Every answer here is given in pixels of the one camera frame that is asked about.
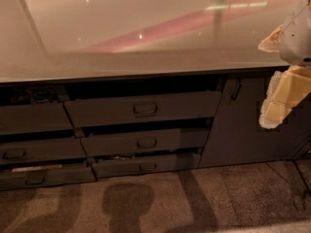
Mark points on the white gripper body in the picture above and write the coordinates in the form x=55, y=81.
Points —
x=297, y=39

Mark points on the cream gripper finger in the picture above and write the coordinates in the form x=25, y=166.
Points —
x=285, y=91
x=272, y=42

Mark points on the dark grey drawer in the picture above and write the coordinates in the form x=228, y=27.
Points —
x=145, y=141
x=145, y=165
x=133, y=109
x=48, y=177
x=41, y=150
x=33, y=118

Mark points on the dark clutter in left drawer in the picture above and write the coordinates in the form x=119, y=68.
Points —
x=33, y=95

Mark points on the dark grey cabinet door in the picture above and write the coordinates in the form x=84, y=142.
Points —
x=236, y=136

